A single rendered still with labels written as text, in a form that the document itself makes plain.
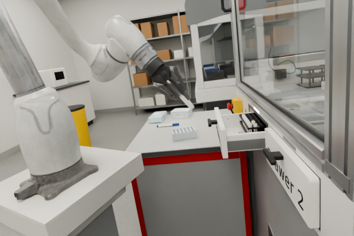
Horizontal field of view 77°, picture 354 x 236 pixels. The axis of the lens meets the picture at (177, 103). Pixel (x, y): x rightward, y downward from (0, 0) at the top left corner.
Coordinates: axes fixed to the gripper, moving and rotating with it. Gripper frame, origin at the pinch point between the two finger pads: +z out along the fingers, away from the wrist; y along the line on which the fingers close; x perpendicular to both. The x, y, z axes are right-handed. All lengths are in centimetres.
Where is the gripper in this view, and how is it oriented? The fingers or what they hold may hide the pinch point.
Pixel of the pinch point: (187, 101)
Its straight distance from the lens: 86.9
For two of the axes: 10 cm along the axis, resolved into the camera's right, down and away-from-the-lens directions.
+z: 6.8, 7.3, 1.0
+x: 1.0, -2.2, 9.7
